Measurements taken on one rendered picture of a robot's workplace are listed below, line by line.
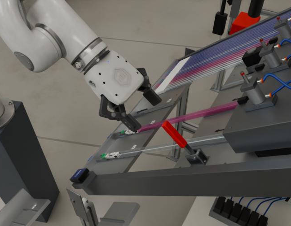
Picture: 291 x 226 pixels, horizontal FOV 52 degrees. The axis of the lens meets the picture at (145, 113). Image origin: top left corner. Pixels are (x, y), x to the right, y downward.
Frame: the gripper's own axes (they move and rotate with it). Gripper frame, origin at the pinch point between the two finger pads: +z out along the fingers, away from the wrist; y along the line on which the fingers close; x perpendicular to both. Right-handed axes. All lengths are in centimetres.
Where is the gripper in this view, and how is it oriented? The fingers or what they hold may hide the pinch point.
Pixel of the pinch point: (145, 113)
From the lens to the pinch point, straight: 66.7
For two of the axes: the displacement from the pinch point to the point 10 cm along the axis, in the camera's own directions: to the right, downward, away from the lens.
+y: 5.0, -6.3, 6.0
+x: -5.3, 3.3, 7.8
